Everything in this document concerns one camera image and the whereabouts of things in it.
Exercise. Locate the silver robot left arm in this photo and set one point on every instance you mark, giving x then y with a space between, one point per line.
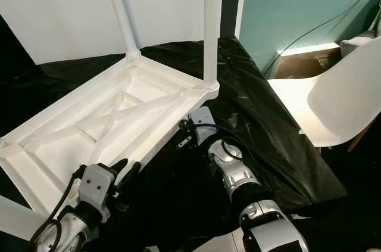
71 231

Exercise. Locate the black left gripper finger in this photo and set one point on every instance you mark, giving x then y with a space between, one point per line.
119 166
134 174

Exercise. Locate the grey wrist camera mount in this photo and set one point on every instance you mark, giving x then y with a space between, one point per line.
98 186
203 118

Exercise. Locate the black table cloth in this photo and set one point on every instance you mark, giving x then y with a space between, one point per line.
274 121

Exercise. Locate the white bag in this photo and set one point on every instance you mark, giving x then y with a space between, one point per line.
360 42

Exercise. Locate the white shell chair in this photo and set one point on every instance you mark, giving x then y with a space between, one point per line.
345 94

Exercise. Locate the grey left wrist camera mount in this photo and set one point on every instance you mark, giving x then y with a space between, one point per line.
98 186

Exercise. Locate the large white backdrop panel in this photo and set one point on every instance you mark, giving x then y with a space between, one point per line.
53 8

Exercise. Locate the white plastic table top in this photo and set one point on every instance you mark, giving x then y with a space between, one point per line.
95 121

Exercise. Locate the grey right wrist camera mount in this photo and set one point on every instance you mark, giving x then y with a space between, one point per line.
203 118

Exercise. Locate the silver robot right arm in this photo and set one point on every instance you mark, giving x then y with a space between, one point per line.
238 174

